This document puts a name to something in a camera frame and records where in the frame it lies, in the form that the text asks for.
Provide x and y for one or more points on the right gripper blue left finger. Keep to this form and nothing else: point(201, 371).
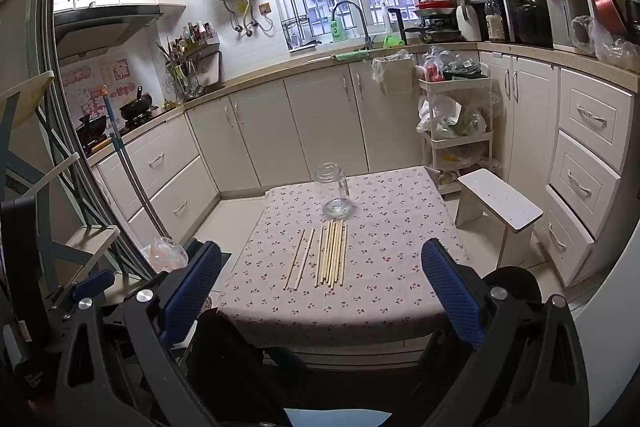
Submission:
point(184, 291)

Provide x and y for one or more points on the white electric kettle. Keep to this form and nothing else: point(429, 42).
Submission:
point(568, 32)

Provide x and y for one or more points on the range hood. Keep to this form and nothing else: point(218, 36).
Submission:
point(90, 32)

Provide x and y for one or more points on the black sink faucet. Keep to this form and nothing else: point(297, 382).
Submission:
point(358, 20)

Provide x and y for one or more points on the utensil rack on wall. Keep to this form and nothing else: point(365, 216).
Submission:
point(192, 62)

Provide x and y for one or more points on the cherry print tablecloth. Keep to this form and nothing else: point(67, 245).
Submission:
point(381, 292)

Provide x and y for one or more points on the clear glass jar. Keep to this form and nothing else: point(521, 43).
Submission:
point(333, 191)

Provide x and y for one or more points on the broom with blue handle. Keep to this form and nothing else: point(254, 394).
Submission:
point(120, 149)

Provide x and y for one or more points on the green dish soap bottle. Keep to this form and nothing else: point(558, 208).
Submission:
point(337, 29)

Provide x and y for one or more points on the black wok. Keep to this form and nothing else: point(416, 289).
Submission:
point(141, 105)

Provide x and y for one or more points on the white rice cooker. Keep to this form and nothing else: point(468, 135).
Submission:
point(468, 23)

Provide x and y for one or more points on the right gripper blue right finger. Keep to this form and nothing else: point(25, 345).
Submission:
point(459, 289)

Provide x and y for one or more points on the white small stool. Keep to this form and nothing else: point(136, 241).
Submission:
point(484, 192)

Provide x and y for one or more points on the white rolling storage cart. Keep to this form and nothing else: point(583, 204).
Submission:
point(457, 108)

